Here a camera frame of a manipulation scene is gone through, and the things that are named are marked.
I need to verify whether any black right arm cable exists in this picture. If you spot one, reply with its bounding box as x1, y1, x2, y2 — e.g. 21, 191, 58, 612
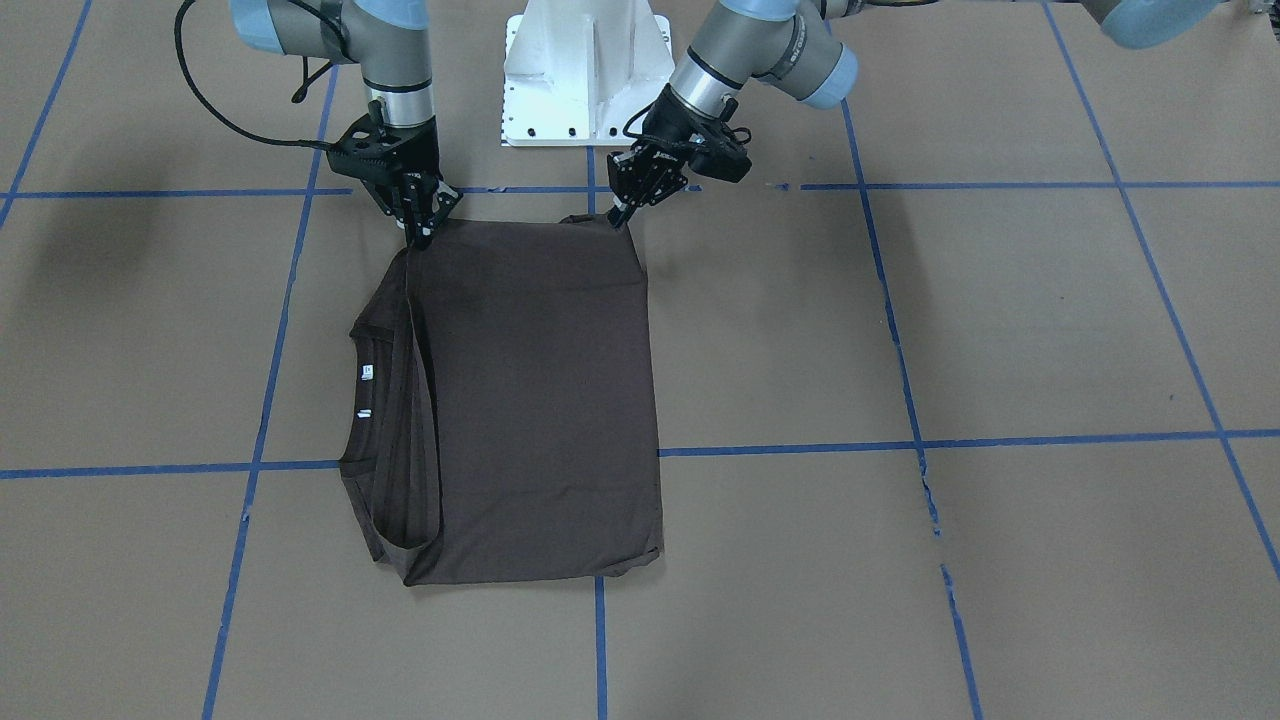
174, 0, 361, 151

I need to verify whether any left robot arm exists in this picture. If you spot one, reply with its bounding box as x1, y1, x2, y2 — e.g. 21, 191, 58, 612
608, 1, 1103, 225

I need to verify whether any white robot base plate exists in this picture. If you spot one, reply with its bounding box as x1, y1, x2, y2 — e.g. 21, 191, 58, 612
500, 1, 675, 147

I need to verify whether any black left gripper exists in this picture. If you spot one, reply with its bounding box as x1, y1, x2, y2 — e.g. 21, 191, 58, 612
605, 87, 753, 229

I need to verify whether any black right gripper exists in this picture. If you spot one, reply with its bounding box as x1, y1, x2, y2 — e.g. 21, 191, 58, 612
326, 111, 462, 250

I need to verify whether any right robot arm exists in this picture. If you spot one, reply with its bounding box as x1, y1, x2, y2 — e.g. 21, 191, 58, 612
229, 1, 461, 250

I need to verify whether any brown t-shirt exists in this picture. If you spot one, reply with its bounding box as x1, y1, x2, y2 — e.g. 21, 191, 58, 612
339, 215, 663, 587

